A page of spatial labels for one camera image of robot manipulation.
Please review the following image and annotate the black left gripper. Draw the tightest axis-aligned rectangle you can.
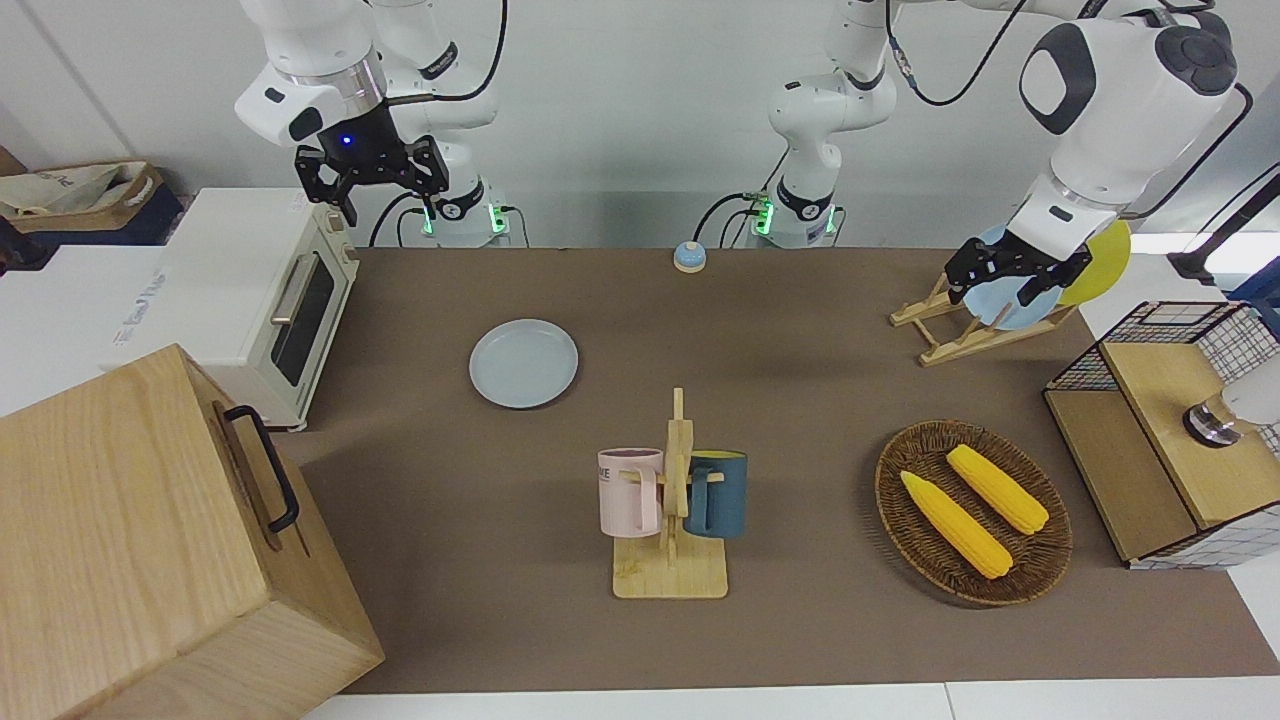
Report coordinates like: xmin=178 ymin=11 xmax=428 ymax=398
xmin=944 ymin=231 xmax=1094 ymax=310

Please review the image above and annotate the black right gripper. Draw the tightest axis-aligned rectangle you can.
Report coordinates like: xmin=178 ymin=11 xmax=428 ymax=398
xmin=294 ymin=135 xmax=449 ymax=229

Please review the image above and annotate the gray round plate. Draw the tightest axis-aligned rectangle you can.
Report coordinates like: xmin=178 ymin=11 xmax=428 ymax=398
xmin=469 ymin=318 xmax=580 ymax=410

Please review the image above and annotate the light blue plate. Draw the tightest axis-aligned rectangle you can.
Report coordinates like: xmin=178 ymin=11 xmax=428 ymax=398
xmin=955 ymin=222 xmax=1067 ymax=331

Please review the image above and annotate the wooden plate rack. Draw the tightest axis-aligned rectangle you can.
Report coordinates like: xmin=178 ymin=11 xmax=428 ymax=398
xmin=890 ymin=272 xmax=1079 ymax=367

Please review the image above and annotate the yellow plate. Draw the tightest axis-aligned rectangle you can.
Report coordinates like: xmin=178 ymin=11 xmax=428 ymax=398
xmin=1055 ymin=215 xmax=1132 ymax=306

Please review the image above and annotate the white toaster oven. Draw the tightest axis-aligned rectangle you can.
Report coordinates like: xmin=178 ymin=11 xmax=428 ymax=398
xmin=100 ymin=187 xmax=361 ymax=433

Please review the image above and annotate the short yellow corn cob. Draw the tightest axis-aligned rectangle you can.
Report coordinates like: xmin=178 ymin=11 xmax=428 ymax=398
xmin=946 ymin=444 xmax=1050 ymax=536

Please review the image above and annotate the black stand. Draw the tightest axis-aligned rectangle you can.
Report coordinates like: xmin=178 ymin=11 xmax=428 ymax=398
xmin=1168 ymin=165 xmax=1280 ymax=286

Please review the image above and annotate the long yellow corn cob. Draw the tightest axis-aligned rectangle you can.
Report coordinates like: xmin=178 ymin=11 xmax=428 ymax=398
xmin=900 ymin=470 xmax=1014 ymax=580

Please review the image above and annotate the brown cardboard box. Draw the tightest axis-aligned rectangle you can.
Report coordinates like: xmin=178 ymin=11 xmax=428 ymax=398
xmin=0 ymin=158 xmax=166 ymax=236

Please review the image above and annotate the brown wicker basket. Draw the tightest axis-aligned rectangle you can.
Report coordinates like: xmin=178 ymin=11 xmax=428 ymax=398
xmin=875 ymin=420 xmax=1074 ymax=607

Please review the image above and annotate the white device with metal cap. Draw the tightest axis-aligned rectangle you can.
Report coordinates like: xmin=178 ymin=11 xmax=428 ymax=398
xmin=1183 ymin=360 xmax=1280 ymax=448

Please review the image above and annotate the dark blue bin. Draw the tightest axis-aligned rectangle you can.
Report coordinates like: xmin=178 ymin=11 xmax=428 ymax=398
xmin=0 ymin=185 xmax=186 ymax=271

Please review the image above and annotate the teal mug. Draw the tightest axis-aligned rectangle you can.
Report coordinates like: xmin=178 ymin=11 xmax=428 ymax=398
xmin=686 ymin=450 xmax=748 ymax=540

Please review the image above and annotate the pink mug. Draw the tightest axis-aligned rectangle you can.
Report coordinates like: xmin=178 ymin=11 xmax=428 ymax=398
xmin=598 ymin=448 xmax=665 ymax=537

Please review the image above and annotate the wooden drawer cabinet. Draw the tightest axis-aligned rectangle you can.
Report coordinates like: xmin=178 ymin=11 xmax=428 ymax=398
xmin=0 ymin=343 xmax=386 ymax=720

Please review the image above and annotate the wooden mug tree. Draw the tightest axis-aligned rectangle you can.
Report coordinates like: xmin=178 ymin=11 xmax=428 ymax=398
xmin=612 ymin=388 xmax=729 ymax=600

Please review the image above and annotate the black right base cable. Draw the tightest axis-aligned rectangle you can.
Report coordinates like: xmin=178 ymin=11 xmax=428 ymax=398
xmin=368 ymin=195 xmax=441 ymax=249

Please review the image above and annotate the black base cable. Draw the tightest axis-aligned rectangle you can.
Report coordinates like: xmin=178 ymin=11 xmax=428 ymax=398
xmin=368 ymin=195 xmax=441 ymax=249
xmin=695 ymin=190 xmax=766 ymax=249

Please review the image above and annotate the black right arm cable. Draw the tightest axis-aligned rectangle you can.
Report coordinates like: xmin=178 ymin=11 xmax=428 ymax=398
xmin=385 ymin=0 xmax=509 ymax=106

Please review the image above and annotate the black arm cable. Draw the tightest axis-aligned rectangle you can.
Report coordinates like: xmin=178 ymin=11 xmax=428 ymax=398
xmin=885 ymin=0 xmax=1254 ymax=221
xmin=385 ymin=0 xmax=509 ymax=106

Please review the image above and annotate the wire mesh wooden shelf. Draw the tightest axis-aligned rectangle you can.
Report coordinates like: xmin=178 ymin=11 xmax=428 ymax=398
xmin=1043 ymin=300 xmax=1280 ymax=571

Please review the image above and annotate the black cabinet handle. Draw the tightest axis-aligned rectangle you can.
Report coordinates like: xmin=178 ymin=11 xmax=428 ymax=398
xmin=223 ymin=405 xmax=301 ymax=534

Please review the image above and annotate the black left base cable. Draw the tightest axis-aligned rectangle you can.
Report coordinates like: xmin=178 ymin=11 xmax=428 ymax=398
xmin=695 ymin=190 xmax=766 ymax=249

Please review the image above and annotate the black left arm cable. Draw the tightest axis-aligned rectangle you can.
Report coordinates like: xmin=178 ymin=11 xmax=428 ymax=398
xmin=885 ymin=0 xmax=1254 ymax=221

